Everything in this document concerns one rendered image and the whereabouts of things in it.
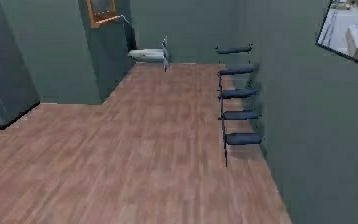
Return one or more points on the dark blue shelf rack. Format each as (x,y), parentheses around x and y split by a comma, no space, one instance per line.
(238,94)

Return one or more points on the dark grey cabinet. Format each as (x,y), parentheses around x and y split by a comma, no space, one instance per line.
(7,66)

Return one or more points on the orange framed wall picture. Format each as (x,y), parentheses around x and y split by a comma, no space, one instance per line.
(102,10)

